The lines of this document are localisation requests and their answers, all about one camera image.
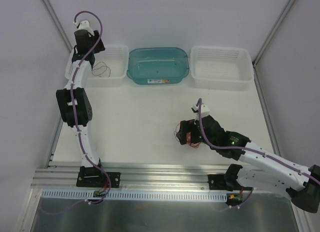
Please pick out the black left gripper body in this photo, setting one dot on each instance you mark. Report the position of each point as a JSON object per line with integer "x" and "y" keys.
{"x": 98, "y": 47}

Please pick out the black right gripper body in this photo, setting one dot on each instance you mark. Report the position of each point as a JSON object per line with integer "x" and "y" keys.
{"x": 185, "y": 132}

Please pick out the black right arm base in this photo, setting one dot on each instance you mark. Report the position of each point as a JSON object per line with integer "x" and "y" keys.
{"x": 217, "y": 182}

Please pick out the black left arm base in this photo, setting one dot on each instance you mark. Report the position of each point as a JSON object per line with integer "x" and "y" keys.
{"x": 91, "y": 177}

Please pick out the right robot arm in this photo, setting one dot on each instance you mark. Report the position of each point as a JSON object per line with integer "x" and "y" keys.
{"x": 261, "y": 169}

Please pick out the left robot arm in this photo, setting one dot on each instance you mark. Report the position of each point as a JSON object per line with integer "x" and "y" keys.
{"x": 73, "y": 102}

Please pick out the left white mesh basket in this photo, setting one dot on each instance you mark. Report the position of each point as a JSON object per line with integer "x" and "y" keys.
{"x": 109, "y": 68}

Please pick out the white mesh basket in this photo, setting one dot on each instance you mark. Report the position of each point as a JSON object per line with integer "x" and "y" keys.
{"x": 109, "y": 68}
{"x": 221, "y": 68}

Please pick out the right white mesh basket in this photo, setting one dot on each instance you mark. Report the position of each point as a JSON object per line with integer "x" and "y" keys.
{"x": 221, "y": 68}

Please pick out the teal plastic tub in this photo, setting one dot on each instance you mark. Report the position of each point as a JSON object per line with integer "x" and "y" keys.
{"x": 157, "y": 65}

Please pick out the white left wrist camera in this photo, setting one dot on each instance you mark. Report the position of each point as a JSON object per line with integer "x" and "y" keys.
{"x": 83, "y": 25}

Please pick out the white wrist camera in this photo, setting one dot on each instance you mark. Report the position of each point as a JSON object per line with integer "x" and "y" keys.
{"x": 204, "y": 111}
{"x": 83, "y": 25}

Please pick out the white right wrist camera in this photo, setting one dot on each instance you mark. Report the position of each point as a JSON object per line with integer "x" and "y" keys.
{"x": 204, "y": 111}

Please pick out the aluminium frame rail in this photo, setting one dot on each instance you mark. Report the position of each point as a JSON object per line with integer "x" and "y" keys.
{"x": 133, "y": 177}

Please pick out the white slotted cable duct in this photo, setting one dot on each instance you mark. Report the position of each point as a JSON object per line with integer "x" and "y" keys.
{"x": 131, "y": 195}

